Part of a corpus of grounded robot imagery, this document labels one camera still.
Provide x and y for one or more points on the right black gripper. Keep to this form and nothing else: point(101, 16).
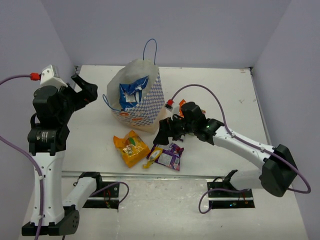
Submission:
point(167, 129)

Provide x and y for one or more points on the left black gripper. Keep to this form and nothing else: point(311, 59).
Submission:
point(75, 92)

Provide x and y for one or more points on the small yellow snack packet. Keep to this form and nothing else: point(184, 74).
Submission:
point(152, 157)

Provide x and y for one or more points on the purple snack packet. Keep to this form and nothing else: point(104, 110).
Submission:
point(170, 157)

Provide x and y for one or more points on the orange fruit candy bag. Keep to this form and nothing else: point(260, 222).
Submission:
point(181, 103)

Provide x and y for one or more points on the yellow orange snack bag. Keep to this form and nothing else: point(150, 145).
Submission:
point(132, 148)

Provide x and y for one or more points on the blue chips bag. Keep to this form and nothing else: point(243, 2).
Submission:
point(131, 94)

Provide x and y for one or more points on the blue checkered paper bag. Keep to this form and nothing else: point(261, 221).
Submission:
point(145, 116)

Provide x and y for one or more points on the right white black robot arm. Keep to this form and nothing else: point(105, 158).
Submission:
point(276, 164)

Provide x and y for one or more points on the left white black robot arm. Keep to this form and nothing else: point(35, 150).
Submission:
point(52, 215)

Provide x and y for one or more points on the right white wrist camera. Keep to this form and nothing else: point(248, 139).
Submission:
point(172, 107)

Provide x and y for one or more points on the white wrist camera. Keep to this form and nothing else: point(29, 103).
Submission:
point(50, 77)
point(172, 107)

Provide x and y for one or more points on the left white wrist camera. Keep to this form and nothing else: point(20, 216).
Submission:
point(50, 77)

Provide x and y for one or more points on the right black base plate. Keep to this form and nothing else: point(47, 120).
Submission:
point(223, 195)

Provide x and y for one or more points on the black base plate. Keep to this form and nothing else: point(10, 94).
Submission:
point(223, 195)
point(106, 197)

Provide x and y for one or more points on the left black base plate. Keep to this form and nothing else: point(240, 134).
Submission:
point(106, 197)

